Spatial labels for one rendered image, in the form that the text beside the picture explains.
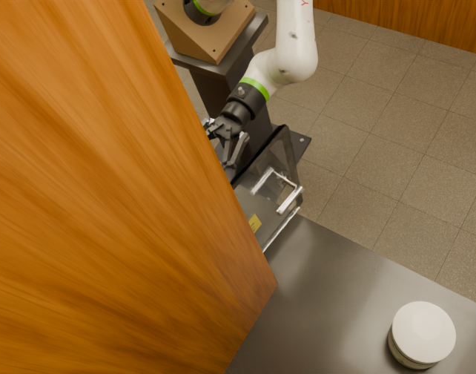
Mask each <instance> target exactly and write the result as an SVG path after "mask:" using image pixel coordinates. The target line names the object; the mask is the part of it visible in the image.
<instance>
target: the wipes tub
mask: <svg viewBox="0 0 476 374"><path fill-rule="evenodd" d="M455 341H456V332H455V328H454V324H453V322H452V320H451V318H450V317H449V316H448V315H447V314H446V313H445V312H444V311H443V310H442V309H441V308H440V307H438V306H436V305H434V304H431V303H429V302H425V301H415V302H411V303H409V304H406V305H405V306H403V307H401V308H400V309H399V310H398V312H397V314H396V315H395V317H394V319H393V321H392V323H391V326H390V329H389V334H388V343H389V349H390V350H391V353H392V355H393V356H394V357H395V358H396V359H397V360H398V361H399V362H400V363H401V364H402V365H404V366H406V367H408V368H412V369H415V370H424V369H427V368H430V367H432V366H434V365H435V364H437V363H438V362H440V361H442V360H443V359H444V358H445V357H446V356H447V355H448V354H449V353H450V352H451V351H452V350H453V348H454V344H455Z"/></svg>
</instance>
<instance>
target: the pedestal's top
mask: <svg viewBox="0 0 476 374"><path fill-rule="evenodd" d="M267 24H268V15H267V14H264V13H259V12H256V11H255V14H254V15H253V16H252V18H251V19H250V21H249V22H248V23H247V25H246V26H245V28H244V29H243V30H242V32H241V34H239V36H238V37H237V39H236V40H235V42H234V43H233V44H232V46H231V47H230V49H229V50H228V52H227V53H226V54H225V55H224V57H223V58H222V60H221V62H220V63H219V64H218V65H214V64H211V63H209V62H204V61H202V60H199V59H195V58H193V57H190V56H186V55H184V54H181V53H177V52H175V51H174V49H173V46H172V44H171V42H170V40H169V38H168V40H167V41H166V42H165V43H164V46H165V48H166V50H167V52H168V54H169V56H170V58H171V61H172V62H173V64H174V65H177V66H180V67H182V68H186V69H188V70H192V71H195V72H197V73H201V74H204V75H206V76H209V77H212V78H215V79H218V80H221V81H223V82H228V80H229V79H230V78H231V77H232V75H233V74H234V72H235V70H236V69H237V68H238V67H239V65H240V63H241V62H242V60H243V59H244V58H245V56H246V55H247V53H248V52H249V50H250V49H251V47H252V46H253V45H254V43H255V41H256V40H257V39H258V37H259V36H260V34H261V33H262V32H263V30H264V29H265V27H266V25H267Z"/></svg>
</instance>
